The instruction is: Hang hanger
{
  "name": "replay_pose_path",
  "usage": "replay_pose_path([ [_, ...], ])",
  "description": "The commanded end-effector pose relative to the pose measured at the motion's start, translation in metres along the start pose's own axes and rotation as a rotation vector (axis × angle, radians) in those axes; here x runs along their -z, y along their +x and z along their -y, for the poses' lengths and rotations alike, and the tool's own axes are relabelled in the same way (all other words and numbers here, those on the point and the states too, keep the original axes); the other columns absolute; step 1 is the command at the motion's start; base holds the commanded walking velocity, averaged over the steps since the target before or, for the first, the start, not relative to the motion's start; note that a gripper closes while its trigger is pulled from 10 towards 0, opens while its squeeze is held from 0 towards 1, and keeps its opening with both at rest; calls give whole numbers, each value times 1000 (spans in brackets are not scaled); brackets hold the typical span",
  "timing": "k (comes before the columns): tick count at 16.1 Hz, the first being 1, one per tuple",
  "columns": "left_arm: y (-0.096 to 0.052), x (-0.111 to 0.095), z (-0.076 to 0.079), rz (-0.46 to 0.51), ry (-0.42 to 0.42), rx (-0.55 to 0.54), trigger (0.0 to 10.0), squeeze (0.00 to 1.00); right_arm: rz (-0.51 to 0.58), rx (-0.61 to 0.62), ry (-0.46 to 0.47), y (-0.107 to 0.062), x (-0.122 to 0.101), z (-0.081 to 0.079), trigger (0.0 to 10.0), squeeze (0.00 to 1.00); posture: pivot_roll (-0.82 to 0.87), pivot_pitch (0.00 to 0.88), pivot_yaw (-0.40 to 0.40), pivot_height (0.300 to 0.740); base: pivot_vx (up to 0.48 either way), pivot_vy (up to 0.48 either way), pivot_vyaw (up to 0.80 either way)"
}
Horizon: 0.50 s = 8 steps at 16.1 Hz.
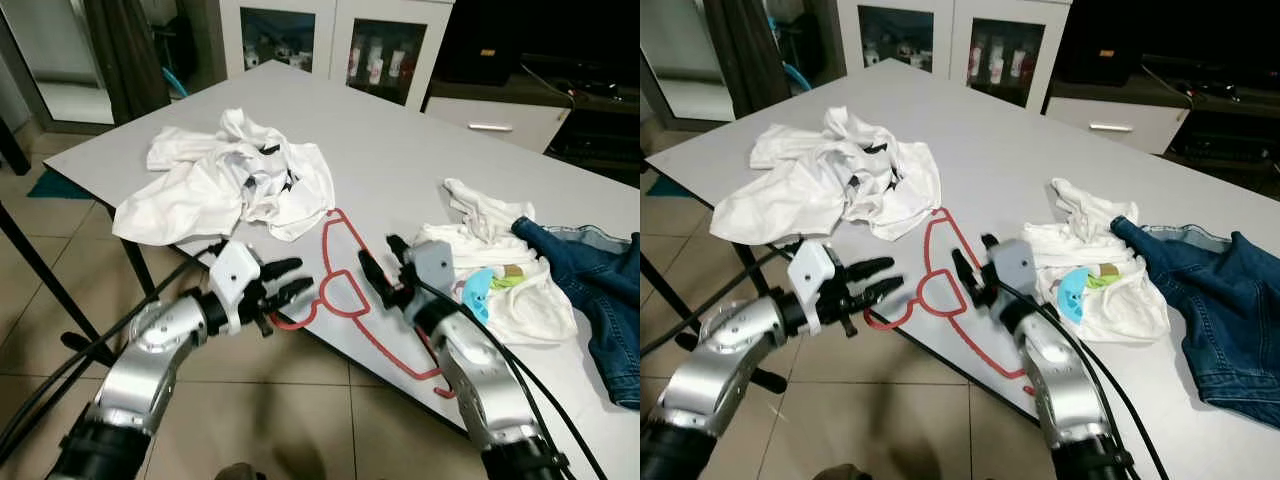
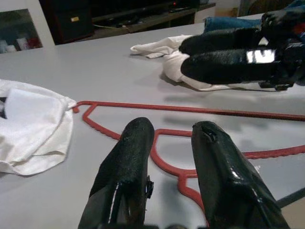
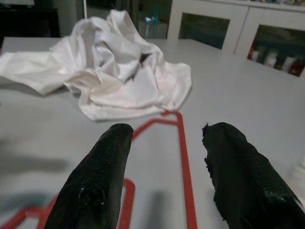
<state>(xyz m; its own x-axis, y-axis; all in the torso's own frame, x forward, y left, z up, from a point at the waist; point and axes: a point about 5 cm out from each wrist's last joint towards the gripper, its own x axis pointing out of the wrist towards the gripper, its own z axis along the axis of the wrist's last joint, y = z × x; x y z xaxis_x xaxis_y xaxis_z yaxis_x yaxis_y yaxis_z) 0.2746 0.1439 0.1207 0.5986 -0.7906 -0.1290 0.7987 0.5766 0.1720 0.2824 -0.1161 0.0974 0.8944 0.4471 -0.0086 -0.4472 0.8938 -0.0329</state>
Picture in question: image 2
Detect white printed T-shirt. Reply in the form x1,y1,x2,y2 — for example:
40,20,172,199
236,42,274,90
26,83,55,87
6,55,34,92
0,78,78,177

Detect white crumpled garment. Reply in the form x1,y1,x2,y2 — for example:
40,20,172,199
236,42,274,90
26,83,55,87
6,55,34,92
130,34,263,92

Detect dark TV stand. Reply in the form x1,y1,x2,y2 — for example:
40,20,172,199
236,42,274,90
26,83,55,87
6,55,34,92
39,0,216,46

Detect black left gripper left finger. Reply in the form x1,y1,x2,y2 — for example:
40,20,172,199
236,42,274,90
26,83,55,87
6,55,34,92
78,116,155,229

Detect red plastic hanger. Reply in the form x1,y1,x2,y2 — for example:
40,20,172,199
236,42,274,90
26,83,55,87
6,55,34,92
72,100,305,227

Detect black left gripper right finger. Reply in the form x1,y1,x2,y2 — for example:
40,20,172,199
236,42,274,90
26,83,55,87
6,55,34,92
191,120,291,229

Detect white bottle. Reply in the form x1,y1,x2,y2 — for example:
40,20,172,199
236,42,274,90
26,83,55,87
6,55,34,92
0,39,15,53
16,37,29,51

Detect white glass-door cabinet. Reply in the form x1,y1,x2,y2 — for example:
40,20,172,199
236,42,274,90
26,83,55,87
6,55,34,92
0,0,56,54

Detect blue denim jeans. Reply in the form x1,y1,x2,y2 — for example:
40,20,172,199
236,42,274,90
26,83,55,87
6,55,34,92
203,15,265,33

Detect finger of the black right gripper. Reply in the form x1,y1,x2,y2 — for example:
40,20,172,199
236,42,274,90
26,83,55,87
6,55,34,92
178,28,263,55
180,48,279,85

